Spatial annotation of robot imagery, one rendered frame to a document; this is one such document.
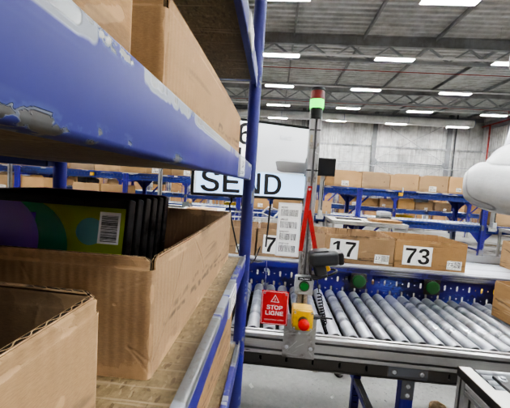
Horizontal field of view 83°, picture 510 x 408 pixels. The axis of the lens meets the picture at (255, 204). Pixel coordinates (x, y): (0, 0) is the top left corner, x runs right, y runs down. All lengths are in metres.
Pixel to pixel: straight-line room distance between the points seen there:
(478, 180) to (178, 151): 1.01
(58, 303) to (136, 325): 0.09
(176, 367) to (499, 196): 0.98
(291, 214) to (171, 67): 0.85
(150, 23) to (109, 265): 0.19
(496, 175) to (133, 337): 1.02
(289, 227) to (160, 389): 0.85
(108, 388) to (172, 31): 0.28
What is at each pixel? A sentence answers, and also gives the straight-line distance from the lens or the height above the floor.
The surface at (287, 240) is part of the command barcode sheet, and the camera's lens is 1.06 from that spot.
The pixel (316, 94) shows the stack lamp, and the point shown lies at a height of 1.63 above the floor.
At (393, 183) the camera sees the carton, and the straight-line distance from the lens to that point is 6.65.
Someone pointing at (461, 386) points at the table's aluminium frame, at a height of 0.69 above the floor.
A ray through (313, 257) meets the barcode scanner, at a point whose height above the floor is 1.06.
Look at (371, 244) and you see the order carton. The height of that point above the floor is 1.01.
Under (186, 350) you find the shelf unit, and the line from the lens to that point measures 0.31.
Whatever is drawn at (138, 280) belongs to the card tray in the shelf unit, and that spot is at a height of 1.22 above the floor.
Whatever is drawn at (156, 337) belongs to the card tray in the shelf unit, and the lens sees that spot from 0.28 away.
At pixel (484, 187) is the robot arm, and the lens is 1.09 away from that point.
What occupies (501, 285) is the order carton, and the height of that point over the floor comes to 0.91.
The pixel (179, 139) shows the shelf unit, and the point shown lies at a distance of 0.16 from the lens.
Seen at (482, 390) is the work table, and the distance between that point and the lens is 1.20.
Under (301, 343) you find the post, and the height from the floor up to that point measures 0.72.
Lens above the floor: 1.30
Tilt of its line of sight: 4 degrees down
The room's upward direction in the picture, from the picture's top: 4 degrees clockwise
